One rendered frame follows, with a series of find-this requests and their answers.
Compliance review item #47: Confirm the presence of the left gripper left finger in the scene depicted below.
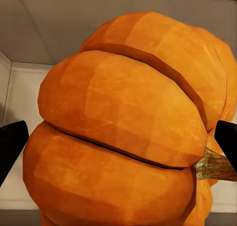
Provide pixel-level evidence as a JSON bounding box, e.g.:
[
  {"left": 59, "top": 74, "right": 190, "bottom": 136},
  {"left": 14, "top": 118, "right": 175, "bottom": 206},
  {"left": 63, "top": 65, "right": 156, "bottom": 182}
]
[{"left": 0, "top": 120, "right": 29, "bottom": 187}]

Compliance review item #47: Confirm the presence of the pumpkin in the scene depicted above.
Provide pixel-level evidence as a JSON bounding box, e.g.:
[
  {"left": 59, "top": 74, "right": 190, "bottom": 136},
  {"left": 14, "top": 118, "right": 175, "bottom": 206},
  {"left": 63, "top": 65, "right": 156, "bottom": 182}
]
[{"left": 23, "top": 11, "right": 237, "bottom": 226}]

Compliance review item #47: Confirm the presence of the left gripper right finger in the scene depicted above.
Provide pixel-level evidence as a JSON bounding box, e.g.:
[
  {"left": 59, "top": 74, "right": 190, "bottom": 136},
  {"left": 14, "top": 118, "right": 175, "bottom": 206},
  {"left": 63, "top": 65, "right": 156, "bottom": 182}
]
[{"left": 214, "top": 120, "right": 237, "bottom": 172}]

